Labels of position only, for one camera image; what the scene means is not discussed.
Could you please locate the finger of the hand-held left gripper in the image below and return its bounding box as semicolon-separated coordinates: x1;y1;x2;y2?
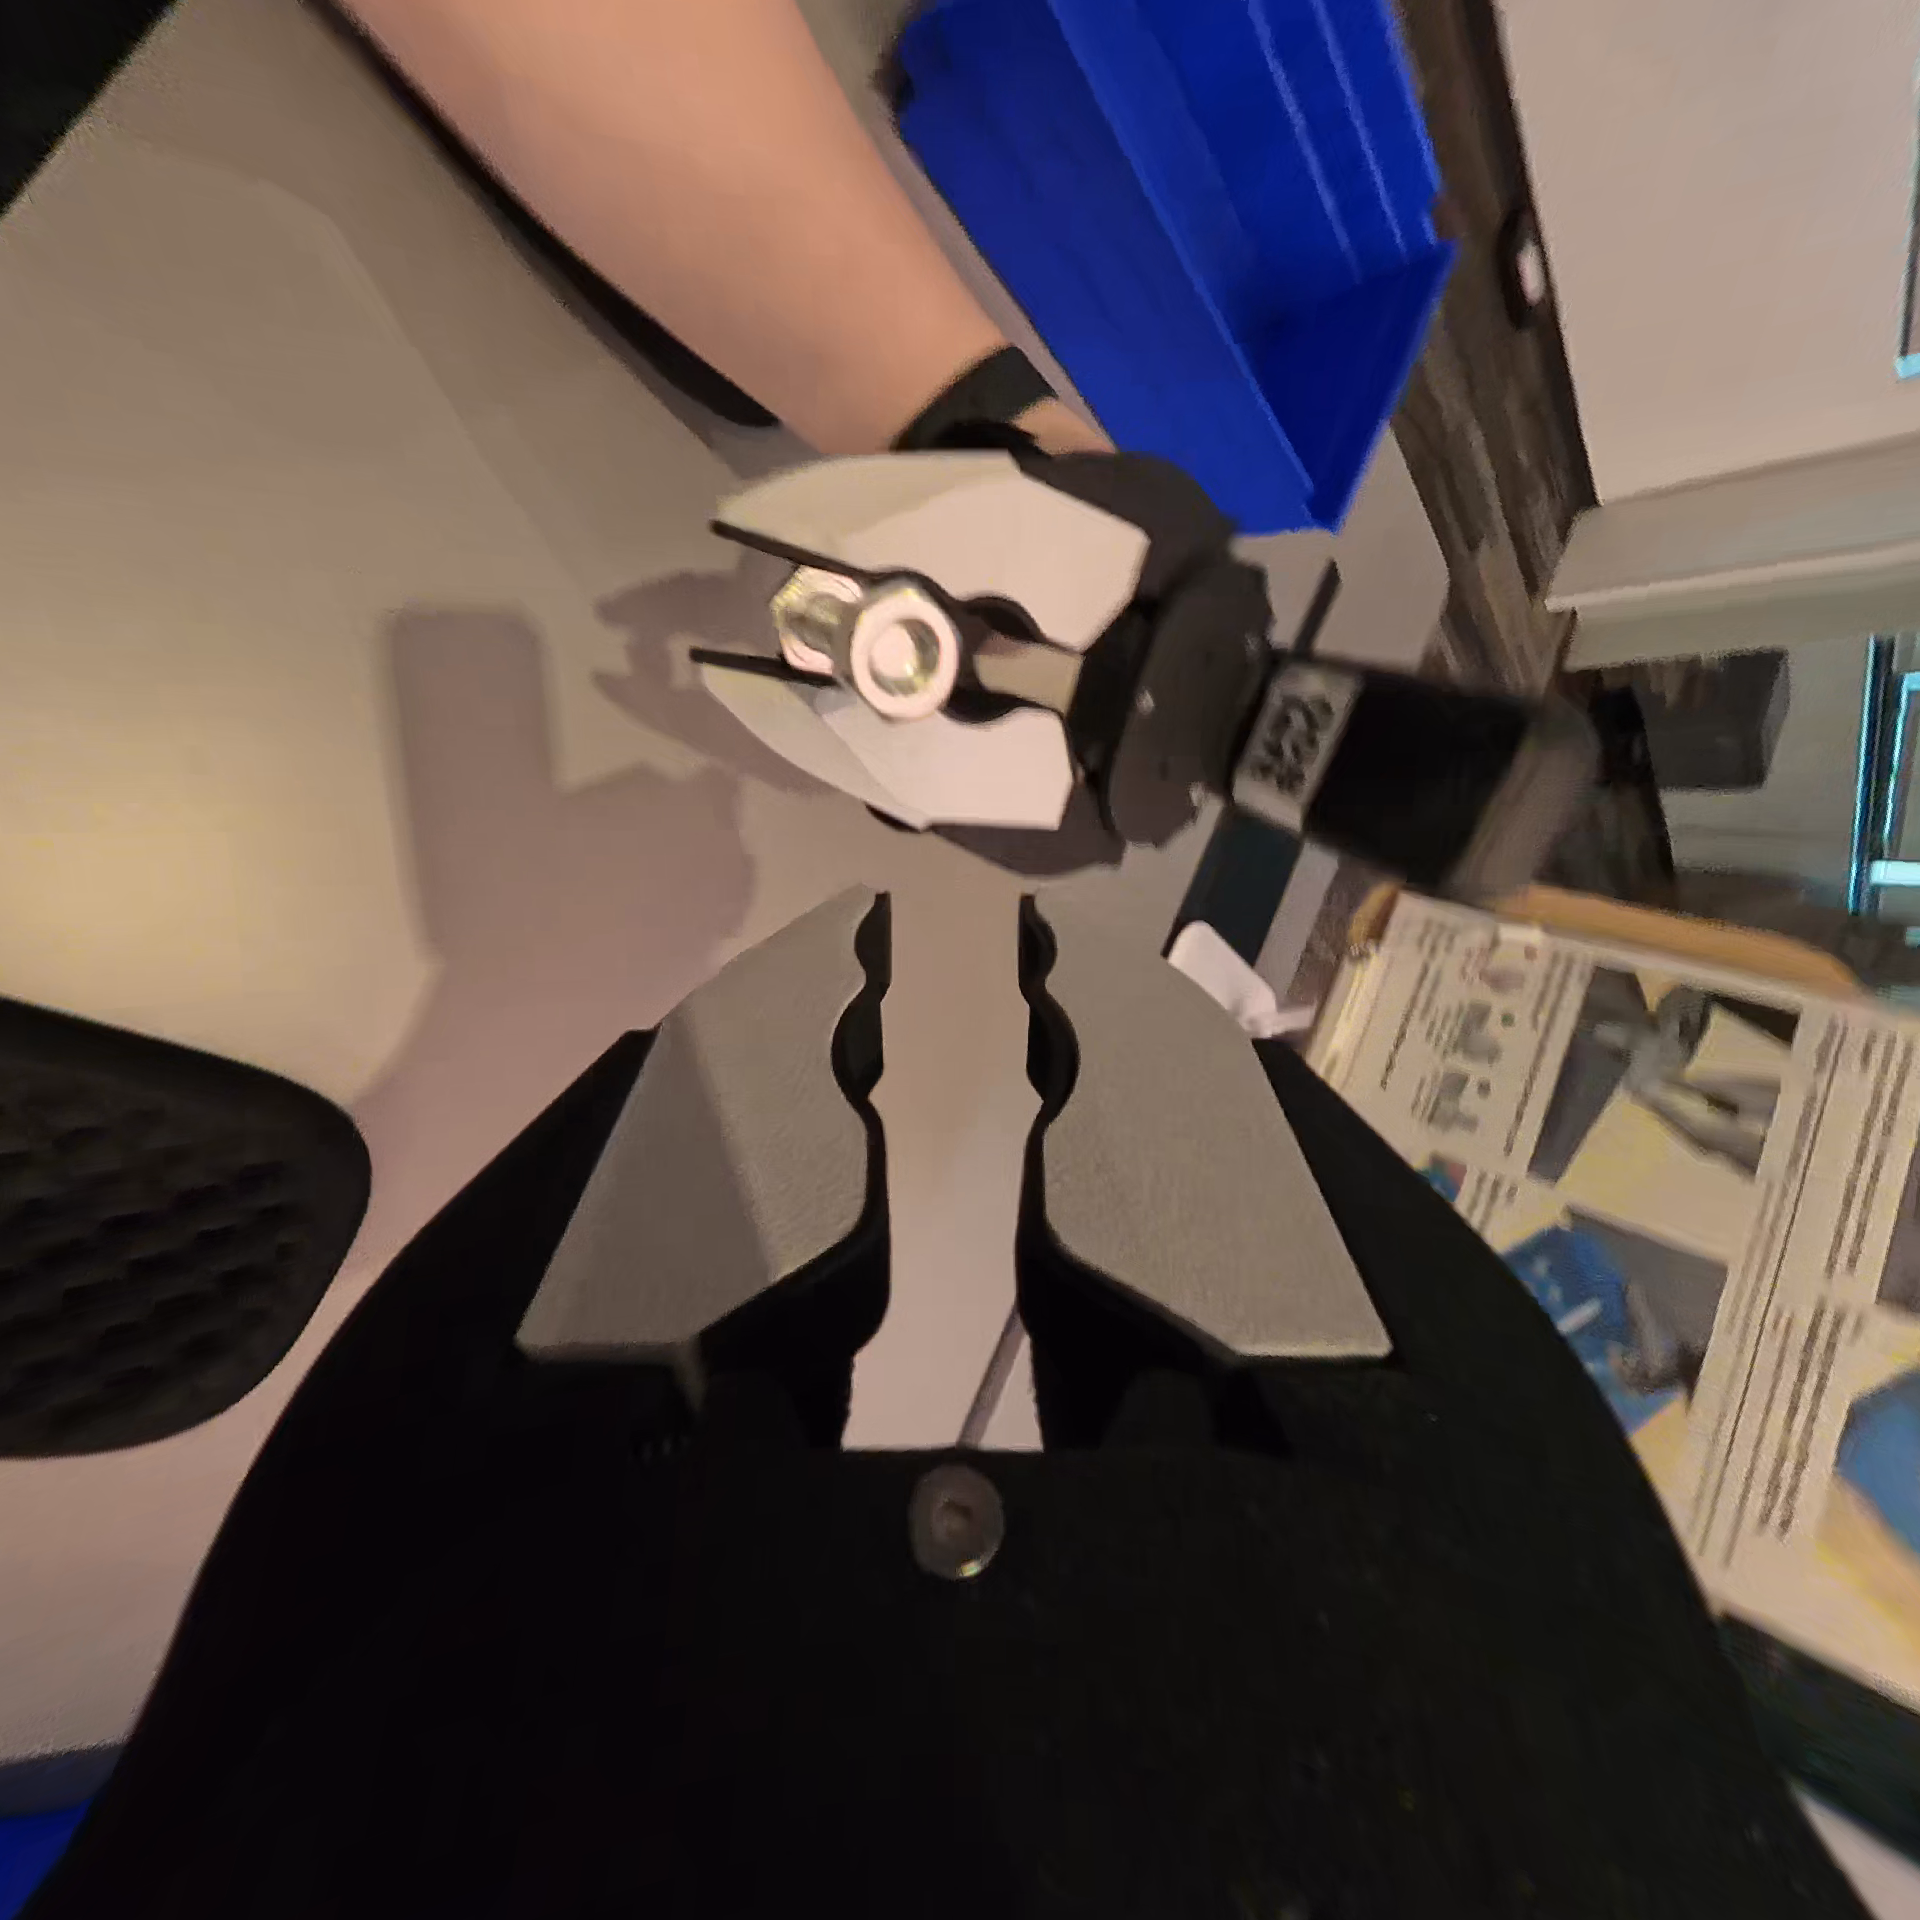
708;450;1154;653
689;644;1086;840

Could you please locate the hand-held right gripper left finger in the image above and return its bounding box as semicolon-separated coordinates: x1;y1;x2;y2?
515;891;897;1449

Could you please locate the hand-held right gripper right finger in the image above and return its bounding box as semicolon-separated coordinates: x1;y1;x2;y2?
1016;896;1397;1449

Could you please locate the silver hex nut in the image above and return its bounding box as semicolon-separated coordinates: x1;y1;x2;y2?
844;584;964;725

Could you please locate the blue plastic bin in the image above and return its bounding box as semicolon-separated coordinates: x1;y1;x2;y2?
891;0;1466;538
0;1793;99;1920

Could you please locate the person's left forearm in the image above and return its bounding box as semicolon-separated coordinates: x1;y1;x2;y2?
323;0;1051;452

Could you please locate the black wristband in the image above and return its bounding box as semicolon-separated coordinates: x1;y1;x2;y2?
889;345;1061;456

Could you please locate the printed instruction sheet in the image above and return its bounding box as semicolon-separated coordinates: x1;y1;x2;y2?
1306;891;1920;1659

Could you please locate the black foam pad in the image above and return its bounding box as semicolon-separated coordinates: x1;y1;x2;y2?
0;996;377;1460

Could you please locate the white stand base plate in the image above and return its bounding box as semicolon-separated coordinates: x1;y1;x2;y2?
1169;920;1316;1040

